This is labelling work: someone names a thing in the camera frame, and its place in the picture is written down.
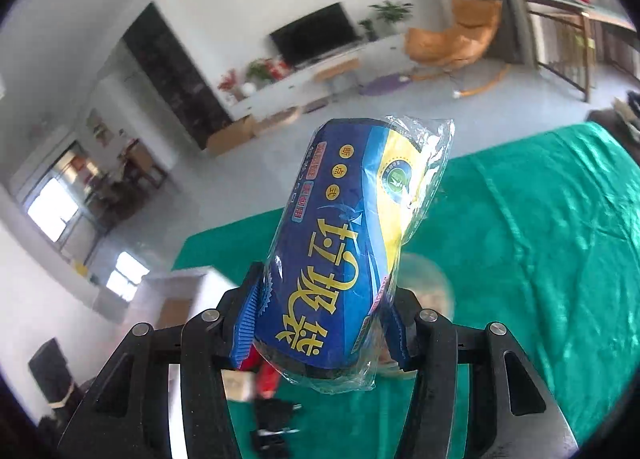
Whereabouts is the cardboard box on floor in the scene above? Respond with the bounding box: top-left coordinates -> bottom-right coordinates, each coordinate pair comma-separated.
206,114 -> 256,156

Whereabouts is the white storage box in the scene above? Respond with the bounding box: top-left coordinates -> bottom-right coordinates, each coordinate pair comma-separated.
119,266 -> 238,458

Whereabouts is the black flat television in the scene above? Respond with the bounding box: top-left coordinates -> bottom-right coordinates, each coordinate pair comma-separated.
270,3 -> 358,67

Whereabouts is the green potted plant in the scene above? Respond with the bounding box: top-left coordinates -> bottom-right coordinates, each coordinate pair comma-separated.
369,0 -> 413,36

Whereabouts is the blue garbage bag roll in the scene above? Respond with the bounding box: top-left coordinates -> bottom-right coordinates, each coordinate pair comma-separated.
254,115 -> 456,394

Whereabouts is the purple round floor mat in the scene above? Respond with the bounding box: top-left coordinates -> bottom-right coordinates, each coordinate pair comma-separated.
360,73 -> 411,97

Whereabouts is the orange lounge chair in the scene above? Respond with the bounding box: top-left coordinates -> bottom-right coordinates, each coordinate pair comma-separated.
404,0 -> 511,99

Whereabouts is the red flower vase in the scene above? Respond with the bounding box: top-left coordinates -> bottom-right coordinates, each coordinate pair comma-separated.
217,69 -> 245,101

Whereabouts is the green tablecloth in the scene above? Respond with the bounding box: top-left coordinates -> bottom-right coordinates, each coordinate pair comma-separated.
174,122 -> 639,458

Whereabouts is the wooden dining chair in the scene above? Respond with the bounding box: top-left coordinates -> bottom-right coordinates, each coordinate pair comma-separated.
122,139 -> 168,189

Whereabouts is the black glass cabinet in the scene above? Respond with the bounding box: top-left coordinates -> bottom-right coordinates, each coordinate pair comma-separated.
122,3 -> 231,150

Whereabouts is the small wooden bench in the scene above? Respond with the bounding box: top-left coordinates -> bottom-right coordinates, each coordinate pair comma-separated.
314,58 -> 362,101

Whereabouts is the white tv cabinet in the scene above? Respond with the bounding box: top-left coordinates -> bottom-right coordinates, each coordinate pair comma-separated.
226,34 -> 412,120

